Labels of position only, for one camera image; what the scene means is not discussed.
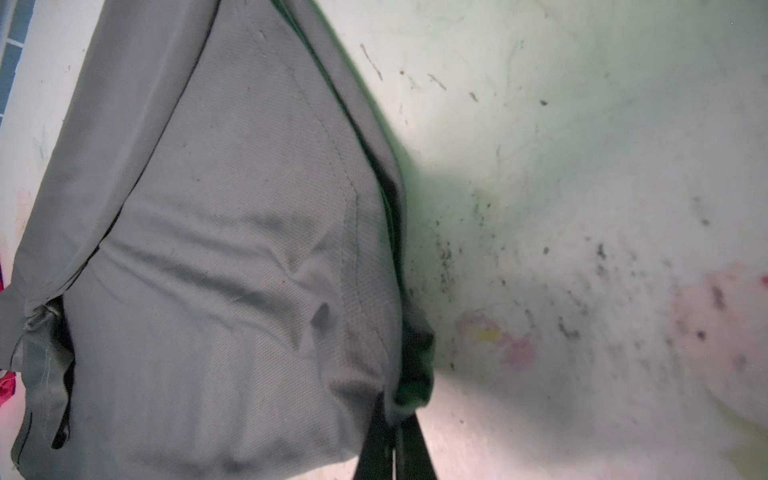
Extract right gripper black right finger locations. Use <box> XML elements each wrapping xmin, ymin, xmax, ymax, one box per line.
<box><xmin>394</xmin><ymin>414</ymin><xmax>437</xmax><ymax>480</ymax></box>

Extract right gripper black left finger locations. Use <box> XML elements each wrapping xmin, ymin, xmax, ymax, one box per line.
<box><xmin>352</xmin><ymin>395</ymin><xmax>394</xmax><ymax>480</ymax></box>

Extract grey t shirt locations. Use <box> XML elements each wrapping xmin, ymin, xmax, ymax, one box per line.
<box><xmin>1</xmin><ymin>1</ymin><xmax>434</xmax><ymax>479</ymax></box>

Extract folded red t shirt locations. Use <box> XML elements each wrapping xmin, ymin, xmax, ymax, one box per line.
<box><xmin>0</xmin><ymin>263</ymin><xmax>18</xmax><ymax>409</ymax></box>

